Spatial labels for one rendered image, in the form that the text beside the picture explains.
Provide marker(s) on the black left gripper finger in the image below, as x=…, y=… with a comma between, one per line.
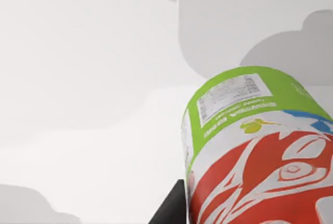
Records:
x=173, y=206

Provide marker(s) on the green white and red can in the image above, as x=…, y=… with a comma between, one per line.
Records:
x=257, y=151

